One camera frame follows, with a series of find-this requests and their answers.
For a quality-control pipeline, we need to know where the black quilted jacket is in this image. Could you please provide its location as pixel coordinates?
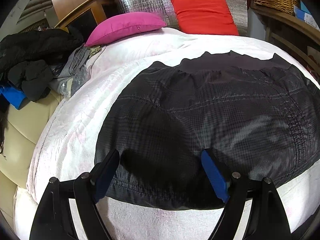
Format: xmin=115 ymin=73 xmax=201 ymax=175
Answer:
xmin=95 ymin=51 xmax=319 ymax=210

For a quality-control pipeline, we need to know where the white pink bed blanket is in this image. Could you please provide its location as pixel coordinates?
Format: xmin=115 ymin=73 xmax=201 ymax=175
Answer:
xmin=14 ymin=28 xmax=310 ymax=239

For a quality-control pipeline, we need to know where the cream leather sofa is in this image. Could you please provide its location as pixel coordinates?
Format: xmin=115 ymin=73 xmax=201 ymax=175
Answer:
xmin=1 ymin=90 xmax=62 ymax=227

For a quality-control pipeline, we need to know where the blue jacket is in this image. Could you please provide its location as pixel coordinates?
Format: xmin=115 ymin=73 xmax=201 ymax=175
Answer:
xmin=1 ymin=86 xmax=27 ymax=110

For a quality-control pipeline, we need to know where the grey garment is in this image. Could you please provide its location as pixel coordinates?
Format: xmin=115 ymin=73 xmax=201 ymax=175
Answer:
xmin=49 ymin=44 xmax=102 ymax=98

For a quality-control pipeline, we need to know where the black puffer coat pile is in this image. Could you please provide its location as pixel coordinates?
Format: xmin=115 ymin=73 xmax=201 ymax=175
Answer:
xmin=1 ymin=28 xmax=84 ymax=102

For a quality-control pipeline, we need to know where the wooden shelf table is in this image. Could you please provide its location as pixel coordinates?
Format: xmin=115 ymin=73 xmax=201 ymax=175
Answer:
xmin=248 ymin=3 xmax=319 ymax=78

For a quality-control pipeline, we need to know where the white patterned tissue box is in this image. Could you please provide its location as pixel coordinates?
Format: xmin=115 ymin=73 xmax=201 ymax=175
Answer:
xmin=294 ymin=6 xmax=319 ymax=30

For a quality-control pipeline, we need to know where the magenta pillow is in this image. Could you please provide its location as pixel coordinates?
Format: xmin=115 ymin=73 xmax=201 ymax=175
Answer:
xmin=85 ymin=12 xmax=167 ymax=47

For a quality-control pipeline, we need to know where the red pillow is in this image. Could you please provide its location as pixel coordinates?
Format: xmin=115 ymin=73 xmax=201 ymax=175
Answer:
xmin=171 ymin=0 xmax=239 ymax=36

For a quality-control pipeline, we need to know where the teal cardboard box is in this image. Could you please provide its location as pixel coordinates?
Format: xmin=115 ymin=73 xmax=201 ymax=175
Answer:
xmin=300 ymin=1 xmax=311 ymax=14

